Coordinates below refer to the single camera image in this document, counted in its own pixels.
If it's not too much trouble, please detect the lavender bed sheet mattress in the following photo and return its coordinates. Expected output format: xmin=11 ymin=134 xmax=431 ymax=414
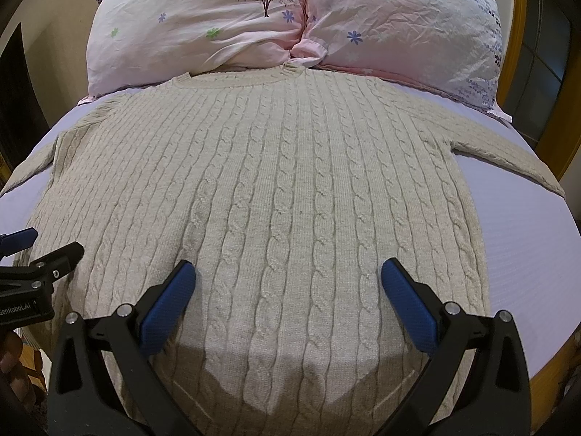
xmin=1 ymin=85 xmax=580 ymax=371

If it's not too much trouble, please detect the person's left hand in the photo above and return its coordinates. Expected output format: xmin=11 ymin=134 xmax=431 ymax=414
xmin=1 ymin=332 xmax=36 ymax=405

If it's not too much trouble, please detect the wooden bed frame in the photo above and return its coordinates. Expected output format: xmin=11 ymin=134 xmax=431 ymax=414
xmin=496 ymin=0 xmax=581 ymax=432

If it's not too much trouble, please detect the black wall television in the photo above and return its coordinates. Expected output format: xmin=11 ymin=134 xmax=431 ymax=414
xmin=0 ymin=24 xmax=49 ymax=168

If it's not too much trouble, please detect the beige cable knit sweater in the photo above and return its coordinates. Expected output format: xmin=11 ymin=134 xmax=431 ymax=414
xmin=5 ymin=65 xmax=560 ymax=435

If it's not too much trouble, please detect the pink floral pillow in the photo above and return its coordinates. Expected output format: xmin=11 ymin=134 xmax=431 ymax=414
xmin=86 ymin=0 xmax=305 ymax=97
xmin=292 ymin=0 xmax=503 ymax=111

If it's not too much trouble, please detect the left pink floral pillow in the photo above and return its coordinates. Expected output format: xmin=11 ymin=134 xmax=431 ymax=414
xmin=86 ymin=0 xmax=305 ymax=97

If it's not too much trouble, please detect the right pink floral pillow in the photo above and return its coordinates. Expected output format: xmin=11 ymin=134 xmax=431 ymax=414
xmin=292 ymin=0 xmax=503 ymax=111

